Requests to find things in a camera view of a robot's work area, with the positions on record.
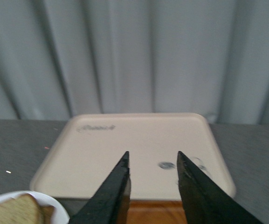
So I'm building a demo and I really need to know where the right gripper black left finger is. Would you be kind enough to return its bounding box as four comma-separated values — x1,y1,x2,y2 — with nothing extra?
69,151,131,224

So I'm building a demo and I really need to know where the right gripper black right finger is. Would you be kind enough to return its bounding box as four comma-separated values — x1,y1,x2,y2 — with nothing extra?
177,151,261,224

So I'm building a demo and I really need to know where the white round plate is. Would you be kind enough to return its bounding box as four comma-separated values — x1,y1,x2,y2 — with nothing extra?
0,191,70,224

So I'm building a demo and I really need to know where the bread slice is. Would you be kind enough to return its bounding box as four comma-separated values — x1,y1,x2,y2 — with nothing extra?
0,194,44,224
41,205,55,224

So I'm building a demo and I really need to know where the brown wooden tray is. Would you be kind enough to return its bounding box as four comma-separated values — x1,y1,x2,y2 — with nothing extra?
127,200,187,224

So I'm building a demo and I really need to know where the pink rabbit tray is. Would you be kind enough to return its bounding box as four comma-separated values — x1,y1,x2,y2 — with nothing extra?
30,113,236,201

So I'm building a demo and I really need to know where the grey curtain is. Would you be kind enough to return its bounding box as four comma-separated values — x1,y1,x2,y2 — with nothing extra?
0,0,269,124

